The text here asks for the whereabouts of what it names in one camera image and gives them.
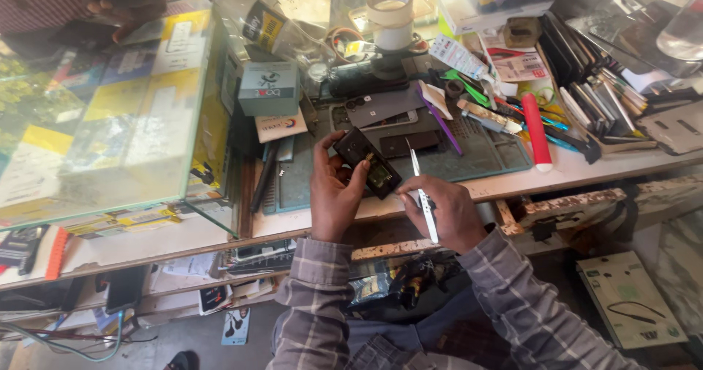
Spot person's right hand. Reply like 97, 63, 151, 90
395, 174, 488, 255

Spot person's left hand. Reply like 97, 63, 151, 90
309, 130, 371, 244

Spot silver metal tweezers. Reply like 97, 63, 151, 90
405, 137, 440, 245

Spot black mobile phone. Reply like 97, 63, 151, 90
333, 127, 403, 200

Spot black pen-like tool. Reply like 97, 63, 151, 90
250, 139, 282, 214

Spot blue-green repair mat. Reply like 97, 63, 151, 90
261, 101, 533, 215

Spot black rectangular phone part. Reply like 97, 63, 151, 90
379, 130, 442, 159

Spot black foil packet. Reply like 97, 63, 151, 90
347, 252, 462, 311

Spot white card with logo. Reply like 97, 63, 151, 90
254, 108, 309, 144

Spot purple plastic pry tool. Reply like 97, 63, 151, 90
414, 82, 464, 156

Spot silver utility knife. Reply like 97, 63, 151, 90
457, 99, 524, 135

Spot grey phone back cover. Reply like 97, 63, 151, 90
345, 87, 426, 129

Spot red cylinder with white tip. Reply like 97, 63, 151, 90
521, 92, 554, 173

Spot grey-green small carton box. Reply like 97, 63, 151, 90
238, 61, 301, 117

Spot green plastic pry tool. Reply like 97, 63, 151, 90
441, 69, 491, 108

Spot black microscope base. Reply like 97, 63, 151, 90
328, 46, 429, 99

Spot earphone picture card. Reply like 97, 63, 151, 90
221, 307, 252, 346

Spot white printed paper packet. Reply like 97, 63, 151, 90
428, 34, 491, 81

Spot white label with red print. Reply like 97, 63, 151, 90
486, 47, 551, 83

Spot white tape roll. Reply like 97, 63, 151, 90
373, 21, 414, 51

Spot clear plastic bag with packet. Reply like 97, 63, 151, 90
211, 0, 341, 71

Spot row of phones in rack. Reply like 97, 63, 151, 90
537, 11, 660, 156

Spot brown small box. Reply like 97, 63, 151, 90
503, 16, 542, 49

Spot white flat box with earphone picture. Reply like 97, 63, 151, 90
576, 251, 689, 350

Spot beige tape roll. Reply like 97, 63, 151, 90
366, 0, 415, 28

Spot lower shelf with clutter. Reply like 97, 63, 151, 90
0, 238, 300, 354

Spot white cardboard tray with boxes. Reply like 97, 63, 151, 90
438, 0, 566, 36

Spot glass display case with boxes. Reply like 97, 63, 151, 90
0, 0, 242, 239

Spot orange comb-like strip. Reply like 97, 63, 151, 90
44, 226, 70, 281

